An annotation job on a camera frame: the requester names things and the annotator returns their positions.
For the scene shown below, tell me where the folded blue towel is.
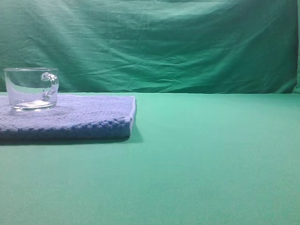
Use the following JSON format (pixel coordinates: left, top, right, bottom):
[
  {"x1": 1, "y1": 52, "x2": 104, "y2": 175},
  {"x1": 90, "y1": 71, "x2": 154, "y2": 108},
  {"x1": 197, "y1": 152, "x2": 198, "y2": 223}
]
[{"x1": 0, "y1": 94, "x2": 136, "y2": 142}]

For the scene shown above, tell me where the transparent glass cup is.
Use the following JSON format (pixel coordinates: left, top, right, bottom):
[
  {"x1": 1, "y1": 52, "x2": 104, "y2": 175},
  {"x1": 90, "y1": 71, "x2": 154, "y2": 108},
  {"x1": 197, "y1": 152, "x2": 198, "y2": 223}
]
[{"x1": 4, "y1": 68, "x2": 59, "y2": 111}]

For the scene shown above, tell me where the green table cloth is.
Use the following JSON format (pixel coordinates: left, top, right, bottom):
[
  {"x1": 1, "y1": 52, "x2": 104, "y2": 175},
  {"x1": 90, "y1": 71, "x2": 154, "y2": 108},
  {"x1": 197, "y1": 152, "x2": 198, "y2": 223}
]
[{"x1": 0, "y1": 94, "x2": 300, "y2": 225}]

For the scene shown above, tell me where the green backdrop cloth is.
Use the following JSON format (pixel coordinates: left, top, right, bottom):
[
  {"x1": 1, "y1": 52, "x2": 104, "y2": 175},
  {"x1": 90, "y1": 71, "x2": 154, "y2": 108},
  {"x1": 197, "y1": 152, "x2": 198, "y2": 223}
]
[{"x1": 0, "y1": 0, "x2": 300, "y2": 94}]

